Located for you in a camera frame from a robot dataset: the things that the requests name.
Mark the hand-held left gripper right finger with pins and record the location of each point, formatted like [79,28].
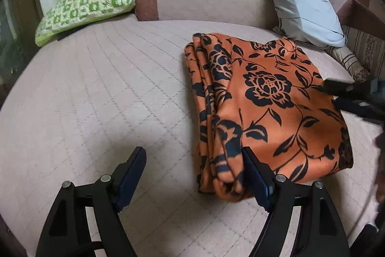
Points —
[258,181]

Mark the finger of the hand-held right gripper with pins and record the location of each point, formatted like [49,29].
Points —
[346,87]
[361,109]

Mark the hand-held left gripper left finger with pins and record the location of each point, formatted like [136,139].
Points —
[129,183]

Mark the orange black floral cloth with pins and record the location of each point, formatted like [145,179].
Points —
[270,112]

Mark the beige striped pillow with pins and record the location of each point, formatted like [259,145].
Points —
[361,52]

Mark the pink quilted bed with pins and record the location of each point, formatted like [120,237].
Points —
[105,100]

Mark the green white patterned quilt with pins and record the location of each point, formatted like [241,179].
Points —
[87,4]

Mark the dark glass cabinet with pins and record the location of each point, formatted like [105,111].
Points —
[15,28]

